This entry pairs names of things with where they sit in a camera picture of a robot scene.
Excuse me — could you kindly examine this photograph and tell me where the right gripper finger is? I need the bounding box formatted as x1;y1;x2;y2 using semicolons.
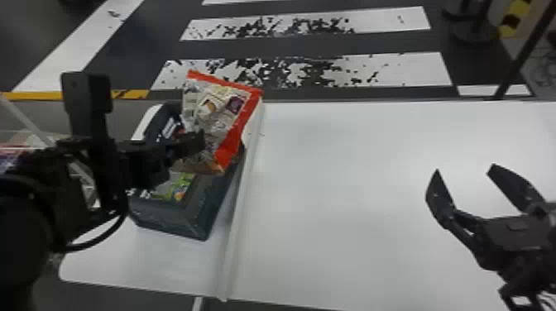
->
486;163;547;215
424;169;484;251

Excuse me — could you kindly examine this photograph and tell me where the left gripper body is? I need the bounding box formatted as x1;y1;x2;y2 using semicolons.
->
116;138;175;191

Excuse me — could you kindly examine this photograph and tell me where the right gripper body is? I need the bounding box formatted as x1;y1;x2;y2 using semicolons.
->
473;201;556;275

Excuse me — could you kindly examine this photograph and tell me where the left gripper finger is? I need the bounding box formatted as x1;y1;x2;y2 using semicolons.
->
166;130;207;161

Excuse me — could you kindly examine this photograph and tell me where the red snack packet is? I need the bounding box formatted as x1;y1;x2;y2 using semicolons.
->
179;69;265;175

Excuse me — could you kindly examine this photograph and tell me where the green snack packet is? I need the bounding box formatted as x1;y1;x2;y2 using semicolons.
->
151;170;198;203

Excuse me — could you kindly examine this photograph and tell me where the dark blue basket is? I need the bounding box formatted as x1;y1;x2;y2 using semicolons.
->
127;102;247;242

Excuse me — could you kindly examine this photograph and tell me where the white slab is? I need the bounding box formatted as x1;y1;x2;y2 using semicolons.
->
58;102;266;302

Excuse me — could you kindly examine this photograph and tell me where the clear box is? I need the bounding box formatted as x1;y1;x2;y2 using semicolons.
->
0;93;60;175

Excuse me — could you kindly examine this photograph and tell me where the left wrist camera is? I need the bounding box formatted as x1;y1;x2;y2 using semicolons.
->
60;71;122;208

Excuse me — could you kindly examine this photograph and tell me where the black cable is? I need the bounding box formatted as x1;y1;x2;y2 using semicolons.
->
55;200;131;254

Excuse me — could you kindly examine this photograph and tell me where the yellow black striped post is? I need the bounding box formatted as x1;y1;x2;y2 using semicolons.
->
497;0;534;39

